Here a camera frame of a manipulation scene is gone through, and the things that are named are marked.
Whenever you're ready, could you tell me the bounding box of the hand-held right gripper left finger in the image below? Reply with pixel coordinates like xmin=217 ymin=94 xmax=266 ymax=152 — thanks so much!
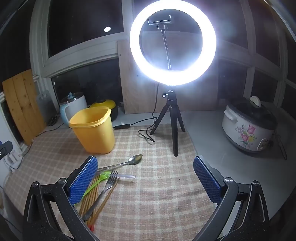
xmin=22 ymin=155 xmax=100 ymax=241

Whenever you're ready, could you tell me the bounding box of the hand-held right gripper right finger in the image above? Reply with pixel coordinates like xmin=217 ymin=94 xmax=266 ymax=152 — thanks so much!
xmin=193 ymin=155 xmax=270 ymax=241

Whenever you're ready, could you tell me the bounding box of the metal fork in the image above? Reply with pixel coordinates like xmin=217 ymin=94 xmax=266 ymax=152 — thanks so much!
xmin=82 ymin=171 xmax=119 ymax=220

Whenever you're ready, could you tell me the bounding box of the stainless steel table knife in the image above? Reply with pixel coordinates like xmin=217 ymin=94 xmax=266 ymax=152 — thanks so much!
xmin=109 ymin=173 xmax=136 ymax=179

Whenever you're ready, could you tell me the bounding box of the yellow plastic container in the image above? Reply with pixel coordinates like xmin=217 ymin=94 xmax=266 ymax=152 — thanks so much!
xmin=69 ymin=107 xmax=115 ymax=154

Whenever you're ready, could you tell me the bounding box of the metal spoon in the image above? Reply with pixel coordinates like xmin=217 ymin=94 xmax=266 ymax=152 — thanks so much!
xmin=96 ymin=154 xmax=143 ymax=173

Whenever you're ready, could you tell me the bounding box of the white power strip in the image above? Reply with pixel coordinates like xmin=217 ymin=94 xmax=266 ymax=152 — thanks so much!
xmin=6 ymin=148 xmax=26 ymax=168

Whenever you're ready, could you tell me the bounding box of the pine plank board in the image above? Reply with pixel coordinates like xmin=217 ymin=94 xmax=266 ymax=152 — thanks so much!
xmin=2 ymin=69 xmax=47 ymax=146

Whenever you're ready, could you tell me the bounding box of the pink checkered table cloth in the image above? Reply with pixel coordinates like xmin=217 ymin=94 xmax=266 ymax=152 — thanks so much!
xmin=0 ymin=124 xmax=216 ymax=241

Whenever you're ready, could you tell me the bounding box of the grey cutting board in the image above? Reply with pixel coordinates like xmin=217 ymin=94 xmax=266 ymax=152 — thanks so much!
xmin=35 ymin=90 xmax=57 ymax=124

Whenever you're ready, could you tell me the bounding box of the floral white rice cooker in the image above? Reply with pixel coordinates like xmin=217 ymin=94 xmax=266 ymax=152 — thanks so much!
xmin=222 ymin=96 xmax=278 ymax=153

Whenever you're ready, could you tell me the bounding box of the black clay pot yellow lid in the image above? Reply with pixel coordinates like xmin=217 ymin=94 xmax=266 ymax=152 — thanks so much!
xmin=90 ymin=99 xmax=119 ymax=122

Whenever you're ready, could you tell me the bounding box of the phone clamp with gooseneck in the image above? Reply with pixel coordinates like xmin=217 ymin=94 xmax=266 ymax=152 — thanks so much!
xmin=147 ymin=16 xmax=173 ymax=70

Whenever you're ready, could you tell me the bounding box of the rice cooker power cable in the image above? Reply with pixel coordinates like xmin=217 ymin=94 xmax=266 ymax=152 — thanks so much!
xmin=274 ymin=134 xmax=288 ymax=160

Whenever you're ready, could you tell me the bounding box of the white window frame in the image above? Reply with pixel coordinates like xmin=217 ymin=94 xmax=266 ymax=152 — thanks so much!
xmin=30 ymin=0 xmax=289 ymax=105

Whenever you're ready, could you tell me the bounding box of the white ring light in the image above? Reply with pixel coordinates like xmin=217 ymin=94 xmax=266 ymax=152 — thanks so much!
xmin=129 ymin=0 xmax=217 ymax=85

